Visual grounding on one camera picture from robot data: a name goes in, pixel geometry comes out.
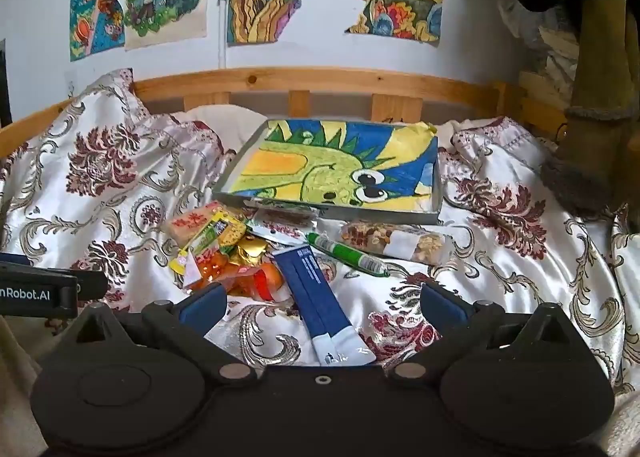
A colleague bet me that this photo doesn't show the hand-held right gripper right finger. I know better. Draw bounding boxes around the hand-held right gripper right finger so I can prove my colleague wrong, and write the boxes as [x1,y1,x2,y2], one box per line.
[387,279,576,384]

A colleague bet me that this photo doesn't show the floral satin blanket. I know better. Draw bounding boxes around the floral satin blanket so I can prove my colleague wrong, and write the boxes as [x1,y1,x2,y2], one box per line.
[0,68,640,400]

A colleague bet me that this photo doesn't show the olive garment with grey cuffs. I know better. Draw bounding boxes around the olive garment with grey cuffs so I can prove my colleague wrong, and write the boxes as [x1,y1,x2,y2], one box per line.
[539,0,640,215]

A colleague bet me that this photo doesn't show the tan rice cracker packet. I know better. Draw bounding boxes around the tan rice cracker packet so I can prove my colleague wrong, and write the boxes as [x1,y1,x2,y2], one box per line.
[165,202,236,244]

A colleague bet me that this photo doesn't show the grey shallow tray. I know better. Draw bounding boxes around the grey shallow tray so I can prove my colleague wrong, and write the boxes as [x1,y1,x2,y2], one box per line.
[212,118,443,226]

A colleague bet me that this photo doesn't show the wooden bed headboard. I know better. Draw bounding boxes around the wooden bed headboard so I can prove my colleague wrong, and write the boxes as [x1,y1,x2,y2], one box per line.
[0,66,573,150]

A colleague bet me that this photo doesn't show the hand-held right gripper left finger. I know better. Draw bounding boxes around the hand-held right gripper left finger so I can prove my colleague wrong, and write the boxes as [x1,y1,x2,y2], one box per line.
[67,282,258,384]

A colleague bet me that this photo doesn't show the orange-haired figure wall poster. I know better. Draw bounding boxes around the orange-haired figure wall poster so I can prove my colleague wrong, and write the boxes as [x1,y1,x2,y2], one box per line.
[69,0,127,63]

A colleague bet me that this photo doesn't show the green stick snack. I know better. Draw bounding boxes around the green stick snack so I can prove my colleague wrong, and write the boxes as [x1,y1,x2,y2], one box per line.
[306,232,392,279]

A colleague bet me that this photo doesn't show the mixed nut bar packet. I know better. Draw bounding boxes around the mixed nut bar packet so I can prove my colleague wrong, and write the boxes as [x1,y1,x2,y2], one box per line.
[340,220,454,266]

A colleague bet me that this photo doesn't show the orange jelly snack bag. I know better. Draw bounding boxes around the orange jelly snack bag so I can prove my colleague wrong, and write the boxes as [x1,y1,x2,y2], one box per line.
[170,244,292,304]

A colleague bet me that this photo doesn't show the gold foil snack packet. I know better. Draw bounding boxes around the gold foil snack packet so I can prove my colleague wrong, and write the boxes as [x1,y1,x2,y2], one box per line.
[234,234,277,269]

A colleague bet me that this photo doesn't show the yellow green snack packet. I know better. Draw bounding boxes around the yellow green snack packet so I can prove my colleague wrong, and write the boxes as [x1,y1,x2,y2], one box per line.
[197,216,249,259]

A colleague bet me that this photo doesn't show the blue white-tipped sachet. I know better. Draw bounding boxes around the blue white-tipped sachet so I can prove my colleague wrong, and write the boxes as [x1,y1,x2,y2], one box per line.
[272,243,377,367]

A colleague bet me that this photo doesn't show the white wall pipe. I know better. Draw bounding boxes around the white wall pipe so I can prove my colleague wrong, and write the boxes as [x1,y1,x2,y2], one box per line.
[216,0,232,72]

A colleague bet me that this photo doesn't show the cream pillow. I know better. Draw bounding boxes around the cream pillow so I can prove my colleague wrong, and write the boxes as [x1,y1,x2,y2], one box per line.
[181,104,272,150]

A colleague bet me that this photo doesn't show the clear white-label snack packet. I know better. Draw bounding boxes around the clear white-label snack packet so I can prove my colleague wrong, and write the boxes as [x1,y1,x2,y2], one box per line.
[245,206,321,244]

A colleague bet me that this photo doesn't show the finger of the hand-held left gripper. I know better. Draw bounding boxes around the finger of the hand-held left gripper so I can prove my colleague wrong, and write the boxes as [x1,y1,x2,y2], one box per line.
[76,269,109,299]

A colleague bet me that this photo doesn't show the dinosaur drawing paper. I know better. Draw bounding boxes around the dinosaur drawing paper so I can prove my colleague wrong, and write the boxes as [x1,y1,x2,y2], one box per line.
[234,120,439,213]

